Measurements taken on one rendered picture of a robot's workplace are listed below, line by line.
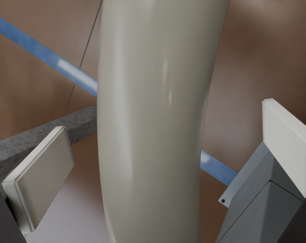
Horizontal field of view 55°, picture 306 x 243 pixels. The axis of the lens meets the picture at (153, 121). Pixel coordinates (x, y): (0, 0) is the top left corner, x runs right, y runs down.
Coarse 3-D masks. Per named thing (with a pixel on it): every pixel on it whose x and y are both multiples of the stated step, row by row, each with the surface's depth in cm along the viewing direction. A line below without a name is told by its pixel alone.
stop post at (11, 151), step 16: (80, 112) 116; (96, 112) 120; (48, 128) 100; (80, 128) 109; (96, 128) 120; (0, 144) 85; (16, 144) 87; (32, 144) 89; (0, 160) 79; (16, 160) 84; (0, 176) 82
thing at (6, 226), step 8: (0, 200) 12; (0, 208) 12; (8, 208) 12; (0, 216) 11; (8, 216) 11; (0, 224) 11; (8, 224) 11; (16, 224) 11; (0, 232) 10; (8, 232) 10; (16, 232) 10; (0, 240) 10; (8, 240) 10; (16, 240) 10; (24, 240) 10
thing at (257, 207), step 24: (264, 144) 136; (264, 168) 120; (240, 192) 138; (264, 192) 95; (288, 192) 97; (240, 216) 106; (264, 216) 81; (288, 216) 85; (216, 240) 121; (240, 240) 87; (264, 240) 72
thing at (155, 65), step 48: (144, 0) 6; (192, 0) 6; (144, 48) 6; (192, 48) 6; (144, 96) 7; (192, 96) 7; (144, 144) 7; (192, 144) 7; (144, 192) 7; (192, 192) 8; (144, 240) 8; (192, 240) 9
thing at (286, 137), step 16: (272, 112) 17; (288, 112) 16; (272, 128) 17; (288, 128) 14; (304, 128) 14; (272, 144) 17; (288, 144) 15; (304, 144) 13; (288, 160) 15; (304, 160) 13; (304, 176) 13; (304, 192) 13
